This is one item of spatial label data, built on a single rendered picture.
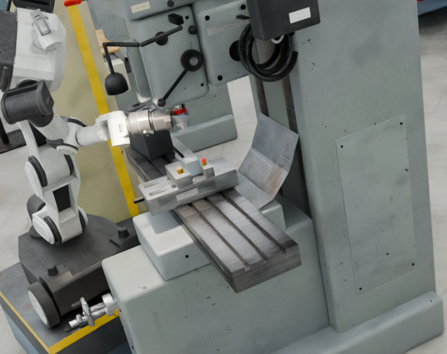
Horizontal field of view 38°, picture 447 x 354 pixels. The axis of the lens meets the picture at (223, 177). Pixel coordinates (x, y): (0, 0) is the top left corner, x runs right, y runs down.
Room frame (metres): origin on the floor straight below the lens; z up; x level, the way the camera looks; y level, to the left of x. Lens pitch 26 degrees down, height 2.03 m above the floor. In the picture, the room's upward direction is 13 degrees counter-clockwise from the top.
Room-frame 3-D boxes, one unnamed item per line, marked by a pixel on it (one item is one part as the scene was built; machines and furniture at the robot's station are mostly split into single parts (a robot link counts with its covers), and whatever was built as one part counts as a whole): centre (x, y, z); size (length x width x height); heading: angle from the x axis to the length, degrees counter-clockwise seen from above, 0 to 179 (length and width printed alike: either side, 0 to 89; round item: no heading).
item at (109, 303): (2.01, 0.57, 0.63); 0.16 x 0.12 x 0.12; 108
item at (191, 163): (2.19, 0.11, 1.03); 0.06 x 0.05 x 0.06; 16
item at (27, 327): (2.65, 0.77, 0.20); 0.78 x 0.68 x 0.40; 31
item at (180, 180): (2.18, 0.16, 1.02); 0.15 x 0.06 x 0.04; 16
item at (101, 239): (2.65, 0.77, 0.59); 0.64 x 0.52 x 0.33; 31
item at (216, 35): (2.23, -0.09, 1.47); 0.24 x 0.19 x 0.26; 18
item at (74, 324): (2.14, 0.65, 0.51); 0.22 x 0.06 x 0.06; 108
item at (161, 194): (2.18, 0.14, 0.98); 0.35 x 0.15 x 0.11; 106
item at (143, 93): (2.13, 0.20, 1.45); 0.04 x 0.04 x 0.21; 18
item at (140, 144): (2.70, 0.29, 1.03); 0.22 x 0.12 x 0.20; 25
